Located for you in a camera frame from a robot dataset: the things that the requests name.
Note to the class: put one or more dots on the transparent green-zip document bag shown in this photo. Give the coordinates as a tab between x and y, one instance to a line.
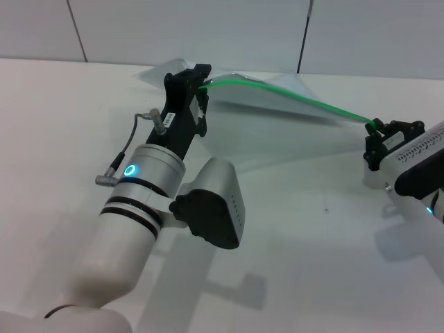
277	100

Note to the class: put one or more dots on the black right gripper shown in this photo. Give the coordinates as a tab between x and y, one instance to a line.
393	140

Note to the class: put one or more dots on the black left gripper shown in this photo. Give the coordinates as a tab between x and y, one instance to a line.
180	114

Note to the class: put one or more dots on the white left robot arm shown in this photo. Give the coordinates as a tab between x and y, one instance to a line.
111	249

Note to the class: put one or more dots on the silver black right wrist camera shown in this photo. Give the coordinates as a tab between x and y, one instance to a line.
419	145

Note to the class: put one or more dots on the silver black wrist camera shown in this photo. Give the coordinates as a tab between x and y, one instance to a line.
215	215
419	145

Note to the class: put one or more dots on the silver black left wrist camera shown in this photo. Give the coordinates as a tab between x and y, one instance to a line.
215	215

